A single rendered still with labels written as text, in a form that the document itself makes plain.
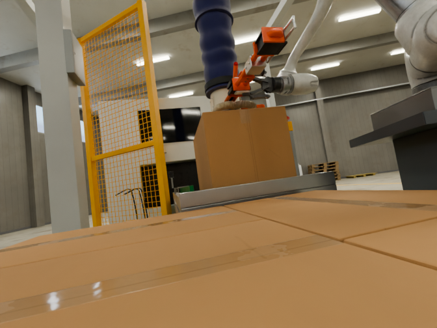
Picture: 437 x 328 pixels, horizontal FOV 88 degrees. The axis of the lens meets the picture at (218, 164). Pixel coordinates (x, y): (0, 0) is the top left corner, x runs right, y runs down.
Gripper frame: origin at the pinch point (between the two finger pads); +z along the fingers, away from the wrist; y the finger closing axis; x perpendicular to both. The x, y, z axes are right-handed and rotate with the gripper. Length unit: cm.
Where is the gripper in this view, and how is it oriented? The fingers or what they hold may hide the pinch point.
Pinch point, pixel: (240, 86)
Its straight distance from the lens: 115.3
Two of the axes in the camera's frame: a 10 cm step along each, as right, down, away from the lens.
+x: -2.1, 1.1, 9.7
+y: 1.2, 9.9, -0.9
